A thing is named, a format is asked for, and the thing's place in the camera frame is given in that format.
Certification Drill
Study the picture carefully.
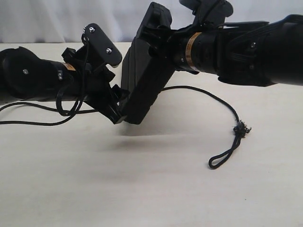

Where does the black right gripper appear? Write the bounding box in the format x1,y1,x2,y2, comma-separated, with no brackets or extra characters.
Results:
139,25,189,71

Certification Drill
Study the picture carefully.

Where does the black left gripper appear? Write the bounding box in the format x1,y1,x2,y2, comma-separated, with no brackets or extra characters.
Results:
62,47,130,124

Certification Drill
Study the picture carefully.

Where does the black plastic carrying case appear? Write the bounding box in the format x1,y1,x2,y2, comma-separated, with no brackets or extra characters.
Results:
120,2,175,125

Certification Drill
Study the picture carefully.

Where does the black braided rope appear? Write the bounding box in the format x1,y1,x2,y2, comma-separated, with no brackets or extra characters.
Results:
0,85,252,170

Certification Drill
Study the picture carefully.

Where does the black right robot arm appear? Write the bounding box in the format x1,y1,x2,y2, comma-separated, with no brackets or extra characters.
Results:
139,14,303,87

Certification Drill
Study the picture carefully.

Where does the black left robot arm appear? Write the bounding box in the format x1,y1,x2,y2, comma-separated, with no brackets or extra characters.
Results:
0,45,128,124

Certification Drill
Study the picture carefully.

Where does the white curtain backdrop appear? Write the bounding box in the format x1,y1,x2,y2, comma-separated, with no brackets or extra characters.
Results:
0,0,303,43

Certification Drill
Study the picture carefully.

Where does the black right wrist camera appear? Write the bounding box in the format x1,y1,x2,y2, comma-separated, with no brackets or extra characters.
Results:
179,0,234,26

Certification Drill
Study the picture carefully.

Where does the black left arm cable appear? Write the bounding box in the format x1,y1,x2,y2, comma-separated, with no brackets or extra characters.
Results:
0,42,95,118

